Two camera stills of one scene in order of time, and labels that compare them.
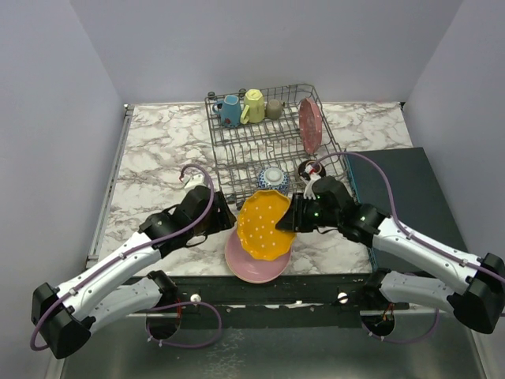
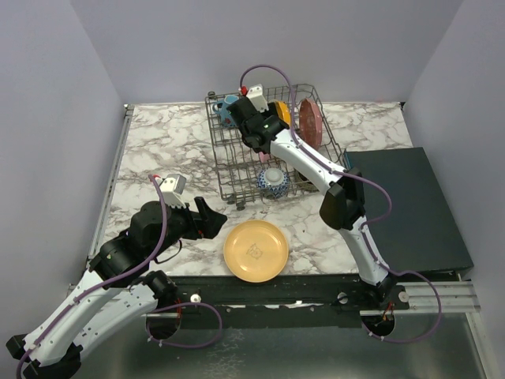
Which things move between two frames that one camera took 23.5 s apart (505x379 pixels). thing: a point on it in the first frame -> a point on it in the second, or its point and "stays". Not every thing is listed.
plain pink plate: [248, 268] -> [263, 157]
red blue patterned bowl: [273, 178] stays
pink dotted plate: [310, 125] stays
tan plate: [257, 219] -> [284, 111]
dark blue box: [399, 182] stays
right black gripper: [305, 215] -> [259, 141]
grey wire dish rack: [275, 138] stays
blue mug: [230, 111] stays
